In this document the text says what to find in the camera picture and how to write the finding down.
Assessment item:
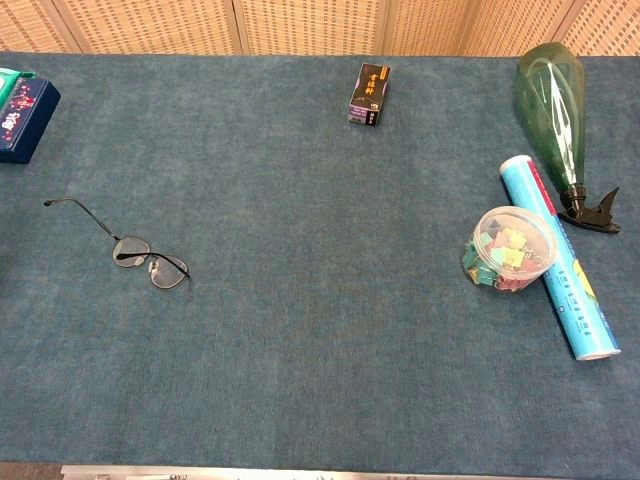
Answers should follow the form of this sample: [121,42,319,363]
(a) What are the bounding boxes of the thin black metal eyeglasses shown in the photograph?
[43,197,192,290]

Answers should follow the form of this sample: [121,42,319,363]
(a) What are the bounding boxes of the blue felt table cloth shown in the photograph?
[0,51,640,473]

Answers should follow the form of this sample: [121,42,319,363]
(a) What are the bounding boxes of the black purple ink box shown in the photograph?
[348,62,393,126]

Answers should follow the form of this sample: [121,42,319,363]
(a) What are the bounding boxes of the clear tub of binder clips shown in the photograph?
[460,205,558,295]

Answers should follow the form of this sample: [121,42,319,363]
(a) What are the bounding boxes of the woven bamboo folding screen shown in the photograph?
[0,0,640,58]

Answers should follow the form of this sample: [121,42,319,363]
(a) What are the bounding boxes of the blue cling wrap roll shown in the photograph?
[498,154,623,361]

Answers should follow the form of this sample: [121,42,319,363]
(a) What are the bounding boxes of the green glass spray bottle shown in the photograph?
[515,42,623,235]

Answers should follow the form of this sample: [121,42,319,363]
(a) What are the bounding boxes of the dark blue patterned box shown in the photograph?
[0,77,62,165]

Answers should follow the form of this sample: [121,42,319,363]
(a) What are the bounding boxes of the green white tissue pack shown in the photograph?
[0,67,39,112]

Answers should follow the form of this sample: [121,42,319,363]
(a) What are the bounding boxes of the aluminium table edge rail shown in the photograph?
[59,464,640,480]

